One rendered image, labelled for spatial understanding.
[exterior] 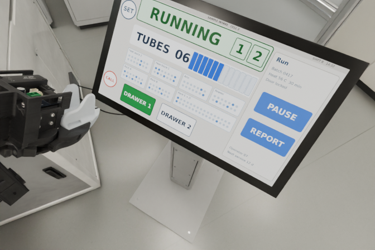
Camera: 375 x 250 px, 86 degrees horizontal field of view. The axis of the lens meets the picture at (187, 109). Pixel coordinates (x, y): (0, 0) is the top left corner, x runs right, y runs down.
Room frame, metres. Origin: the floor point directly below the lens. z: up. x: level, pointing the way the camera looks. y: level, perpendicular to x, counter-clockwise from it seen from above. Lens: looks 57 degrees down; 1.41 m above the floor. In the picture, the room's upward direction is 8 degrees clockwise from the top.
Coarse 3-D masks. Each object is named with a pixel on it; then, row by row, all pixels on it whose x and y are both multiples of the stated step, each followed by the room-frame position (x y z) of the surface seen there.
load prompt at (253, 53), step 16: (144, 0) 0.42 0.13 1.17; (144, 16) 0.40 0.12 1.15; (160, 16) 0.39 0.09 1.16; (176, 16) 0.39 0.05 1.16; (192, 16) 0.38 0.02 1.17; (176, 32) 0.37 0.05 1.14; (192, 32) 0.36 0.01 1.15; (208, 32) 0.36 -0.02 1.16; (224, 32) 0.35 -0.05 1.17; (208, 48) 0.33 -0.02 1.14; (224, 48) 0.33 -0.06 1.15; (240, 48) 0.33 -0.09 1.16; (256, 48) 0.32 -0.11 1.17; (272, 48) 0.32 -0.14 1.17; (256, 64) 0.30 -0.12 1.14
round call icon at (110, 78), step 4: (104, 72) 0.33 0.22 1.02; (108, 72) 0.33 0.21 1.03; (112, 72) 0.33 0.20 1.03; (104, 76) 0.32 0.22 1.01; (108, 76) 0.32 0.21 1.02; (112, 76) 0.32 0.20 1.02; (116, 76) 0.32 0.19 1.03; (104, 80) 0.31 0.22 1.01; (108, 80) 0.31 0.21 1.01; (112, 80) 0.31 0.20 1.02; (116, 80) 0.31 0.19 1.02; (104, 84) 0.31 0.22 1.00; (108, 84) 0.31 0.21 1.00; (112, 84) 0.31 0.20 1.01; (116, 84) 0.30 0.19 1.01; (112, 88) 0.30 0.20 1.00
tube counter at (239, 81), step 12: (180, 48) 0.34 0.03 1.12; (180, 60) 0.32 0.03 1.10; (192, 60) 0.32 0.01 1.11; (204, 60) 0.32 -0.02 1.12; (216, 60) 0.32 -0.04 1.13; (204, 72) 0.30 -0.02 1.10; (216, 72) 0.30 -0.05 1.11; (228, 72) 0.30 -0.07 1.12; (240, 72) 0.29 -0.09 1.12; (228, 84) 0.28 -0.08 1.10; (240, 84) 0.28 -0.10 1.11; (252, 84) 0.27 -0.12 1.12
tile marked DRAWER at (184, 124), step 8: (160, 112) 0.25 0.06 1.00; (168, 112) 0.25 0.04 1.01; (176, 112) 0.24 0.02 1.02; (160, 120) 0.23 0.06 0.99; (168, 120) 0.23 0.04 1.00; (176, 120) 0.23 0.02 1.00; (184, 120) 0.23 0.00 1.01; (192, 120) 0.23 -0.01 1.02; (176, 128) 0.22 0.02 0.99; (184, 128) 0.22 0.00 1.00; (192, 128) 0.22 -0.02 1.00
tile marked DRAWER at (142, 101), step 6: (126, 84) 0.30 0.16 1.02; (126, 90) 0.29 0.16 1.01; (132, 90) 0.29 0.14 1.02; (138, 90) 0.29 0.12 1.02; (126, 96) 0.28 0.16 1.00; (132, 96) 0.28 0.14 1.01; (138, 96) 0.28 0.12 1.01; (144, 96) 0.28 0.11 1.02; (150, 96) 0.28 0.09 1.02; (126, 102) 0.27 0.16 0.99; (132, 102) 0.27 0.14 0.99; (138, 102) 0.27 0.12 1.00; (144, 102) 0.27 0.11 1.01; (150, 102) 0.27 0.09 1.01; (138, 108) 0.26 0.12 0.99; (144, 108) 0.26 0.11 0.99; (150, 108) 0.26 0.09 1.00; (150, 114) 0.24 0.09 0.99
